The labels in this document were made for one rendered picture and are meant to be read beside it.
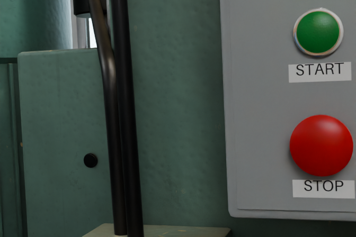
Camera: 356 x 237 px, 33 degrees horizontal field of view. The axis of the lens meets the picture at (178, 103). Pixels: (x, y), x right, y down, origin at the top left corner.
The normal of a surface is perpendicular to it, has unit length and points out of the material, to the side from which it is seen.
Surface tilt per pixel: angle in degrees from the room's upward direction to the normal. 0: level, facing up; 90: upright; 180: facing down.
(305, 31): 90
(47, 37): 90
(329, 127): 82
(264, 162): 90
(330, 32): 90
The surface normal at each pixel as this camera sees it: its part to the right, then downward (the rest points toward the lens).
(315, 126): -0.33, -0.09
